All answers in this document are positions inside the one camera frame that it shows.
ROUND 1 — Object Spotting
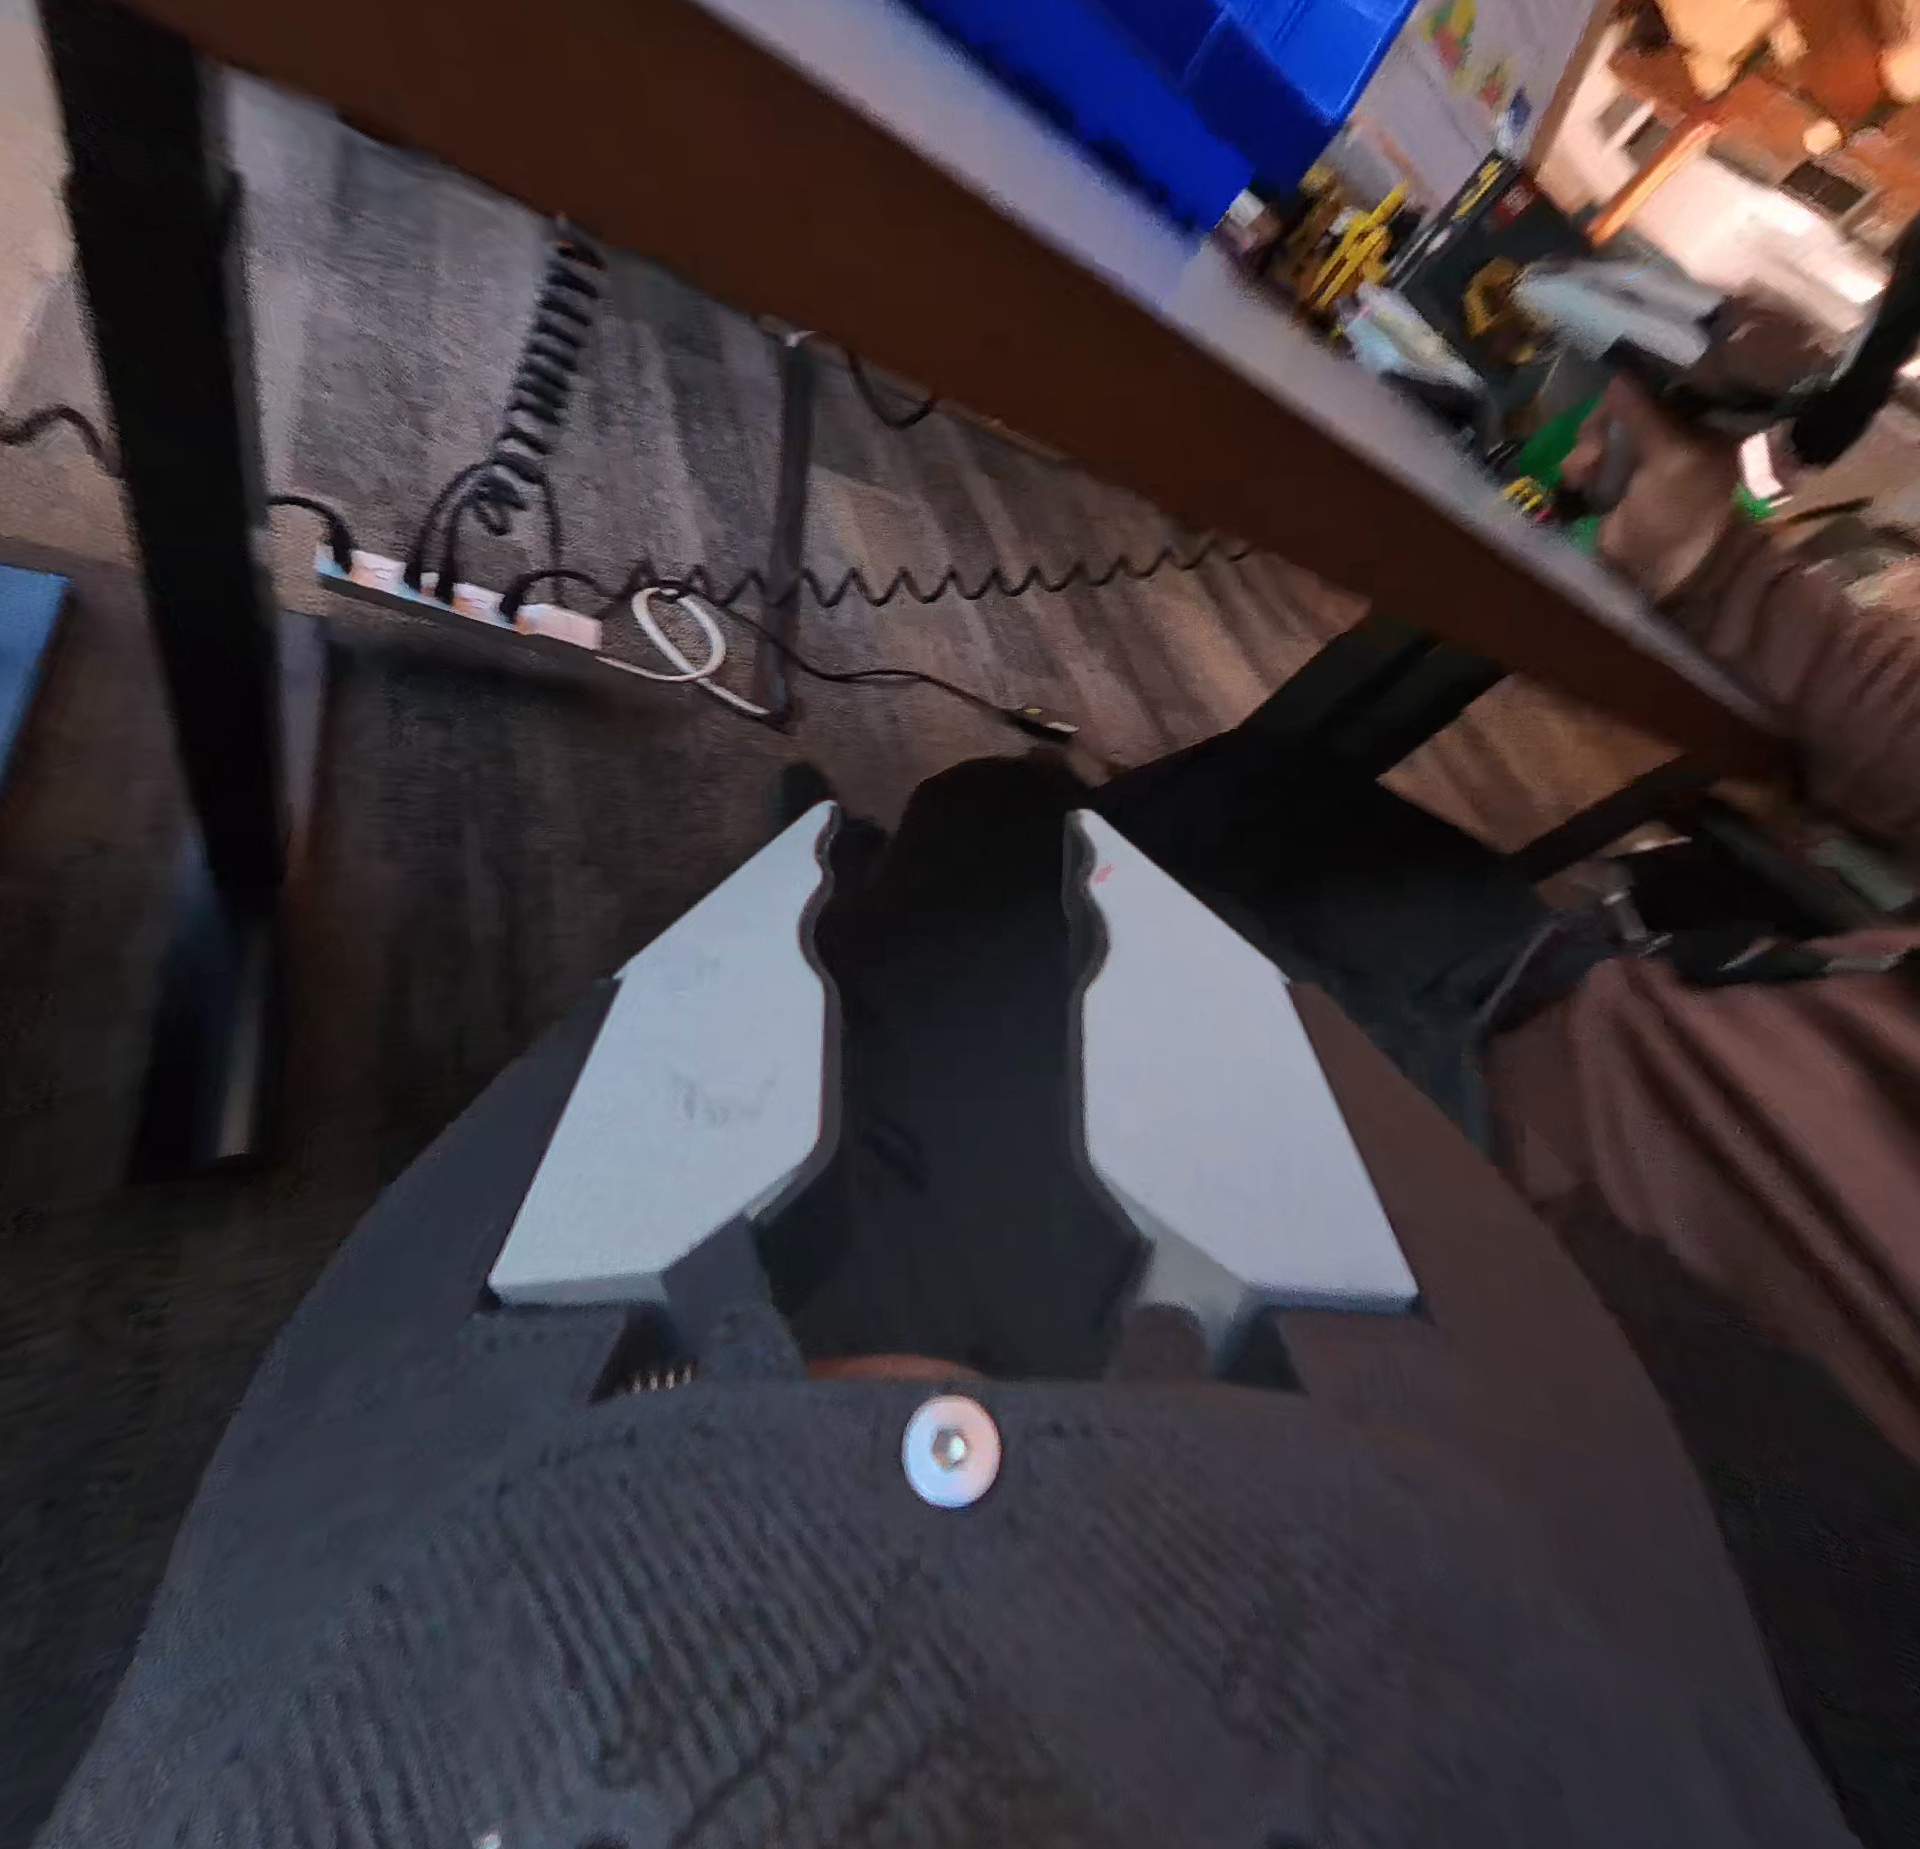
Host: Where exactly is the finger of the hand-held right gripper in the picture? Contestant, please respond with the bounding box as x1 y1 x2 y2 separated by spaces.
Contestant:
1512 259 1717 367

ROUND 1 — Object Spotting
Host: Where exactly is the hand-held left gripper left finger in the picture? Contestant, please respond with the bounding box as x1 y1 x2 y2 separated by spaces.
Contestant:
485 800 840 1314

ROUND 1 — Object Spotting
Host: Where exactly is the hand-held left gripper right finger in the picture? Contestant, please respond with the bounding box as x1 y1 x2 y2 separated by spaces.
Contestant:
1067 816 1422 1326

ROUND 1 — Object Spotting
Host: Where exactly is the yellow black lego model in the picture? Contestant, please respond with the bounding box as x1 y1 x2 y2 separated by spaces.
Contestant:
1273 172 1422 331

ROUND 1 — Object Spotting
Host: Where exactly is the person's right forearm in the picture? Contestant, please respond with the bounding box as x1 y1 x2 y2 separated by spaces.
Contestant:
1653 510 1920 849

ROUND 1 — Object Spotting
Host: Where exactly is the black lego box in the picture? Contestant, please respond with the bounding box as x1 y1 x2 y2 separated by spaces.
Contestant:
1397 149 1595 385

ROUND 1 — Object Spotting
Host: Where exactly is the green lego piece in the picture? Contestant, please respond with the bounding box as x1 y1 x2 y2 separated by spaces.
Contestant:
1512 390 1610 534

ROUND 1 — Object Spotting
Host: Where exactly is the person's right hand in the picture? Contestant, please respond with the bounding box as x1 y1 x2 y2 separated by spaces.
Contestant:
1588 376 1760 593

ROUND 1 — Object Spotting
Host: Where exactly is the printed instruction sheet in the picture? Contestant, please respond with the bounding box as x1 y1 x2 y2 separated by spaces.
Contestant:
1357 0 1627 209

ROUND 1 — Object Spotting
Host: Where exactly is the blue plastic bin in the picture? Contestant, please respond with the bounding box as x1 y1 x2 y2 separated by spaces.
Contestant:
819 0 1261 231
1036 0 1461 187

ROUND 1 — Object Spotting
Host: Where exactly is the office chair base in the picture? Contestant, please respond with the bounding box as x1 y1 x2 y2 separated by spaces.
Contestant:
1476 816 1920 1014

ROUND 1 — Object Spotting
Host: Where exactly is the person's brown trouser leg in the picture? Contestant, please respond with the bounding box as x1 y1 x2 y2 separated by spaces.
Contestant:
1476 937 1920 1849

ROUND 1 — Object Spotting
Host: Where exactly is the white power strip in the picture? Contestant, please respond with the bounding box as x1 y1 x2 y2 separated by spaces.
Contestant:
311 544 610 669

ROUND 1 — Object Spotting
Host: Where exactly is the black table leg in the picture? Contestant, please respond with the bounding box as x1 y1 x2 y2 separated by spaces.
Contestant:
34 0 291 1183

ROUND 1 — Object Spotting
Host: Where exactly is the blue grey panel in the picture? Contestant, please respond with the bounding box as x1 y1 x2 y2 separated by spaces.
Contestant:
0 560 74 792

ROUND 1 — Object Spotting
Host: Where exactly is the black table frame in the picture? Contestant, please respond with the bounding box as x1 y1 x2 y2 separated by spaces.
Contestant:
1097 623 1725 896

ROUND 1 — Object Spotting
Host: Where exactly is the white cable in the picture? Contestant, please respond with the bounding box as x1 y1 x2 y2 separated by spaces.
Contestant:
601 584 786 723

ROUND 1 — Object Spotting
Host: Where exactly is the black coiled cable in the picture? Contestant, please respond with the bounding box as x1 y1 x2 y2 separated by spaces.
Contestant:
450 226 1255 615

